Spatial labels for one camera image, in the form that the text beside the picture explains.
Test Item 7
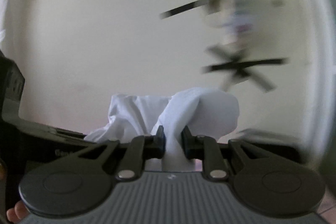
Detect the white t-shirt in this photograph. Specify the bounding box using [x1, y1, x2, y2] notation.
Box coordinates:
[84, 88, 240, 172]

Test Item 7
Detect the person's hand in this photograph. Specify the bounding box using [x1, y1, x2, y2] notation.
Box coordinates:
[6, 201, 29, 223]

